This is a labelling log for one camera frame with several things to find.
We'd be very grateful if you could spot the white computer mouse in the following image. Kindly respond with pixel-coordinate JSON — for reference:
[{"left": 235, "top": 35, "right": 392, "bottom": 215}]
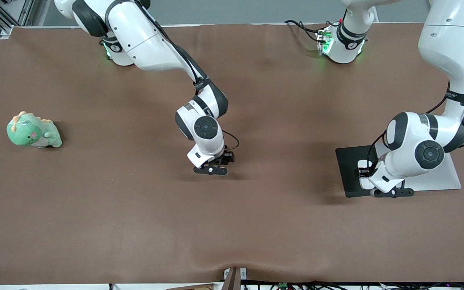
[{"left": 358, "top": 160, "right": 373, "bottom": 190}]

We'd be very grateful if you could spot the black mouse pad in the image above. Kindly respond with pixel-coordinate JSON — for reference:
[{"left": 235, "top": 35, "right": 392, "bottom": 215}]
[{"left": 336, "top": 146, "right": 385, "bottom": 198}]

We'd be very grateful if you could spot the silver closed laptop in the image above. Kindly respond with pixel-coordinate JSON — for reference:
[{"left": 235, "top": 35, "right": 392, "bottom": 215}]
[{"left": 377, "top": 141, "right": 462, "bottom": 192}]

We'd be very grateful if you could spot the brown table cover mat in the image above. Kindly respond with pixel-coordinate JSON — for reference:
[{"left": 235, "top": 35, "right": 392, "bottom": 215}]
[{"left": 0, "top": 22, "right": 464, "bottom": 285}]

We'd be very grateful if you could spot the green plush dinosaur toy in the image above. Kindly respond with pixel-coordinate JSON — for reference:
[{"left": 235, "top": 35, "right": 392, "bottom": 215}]
[{"left": 6, "top": 111, "right": 62, "bottom": 148}]

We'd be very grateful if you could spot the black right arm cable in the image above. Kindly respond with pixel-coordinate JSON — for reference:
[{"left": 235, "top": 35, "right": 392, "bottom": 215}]
[{"left": 107, "top": 0, "right": 240, "bottom": 153}]

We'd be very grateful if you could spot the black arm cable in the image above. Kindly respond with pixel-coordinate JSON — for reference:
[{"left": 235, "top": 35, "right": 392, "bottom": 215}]
[
  {"left": 107, "top": 0, "right": 240, "bottom": 153},
  {"left": 366, "top": 60, "right": 464, "bottom": 174}
]

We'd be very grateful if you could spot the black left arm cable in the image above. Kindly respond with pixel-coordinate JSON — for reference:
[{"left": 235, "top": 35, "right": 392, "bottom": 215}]
[{"left": 366, "top": 60, "right": 464, "bottom": 174}]

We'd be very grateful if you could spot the brown wooden edge bracket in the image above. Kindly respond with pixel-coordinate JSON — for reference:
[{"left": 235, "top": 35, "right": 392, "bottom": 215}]
[{"left": 223, "top": 267, "right": 248, "bottom": 290}]

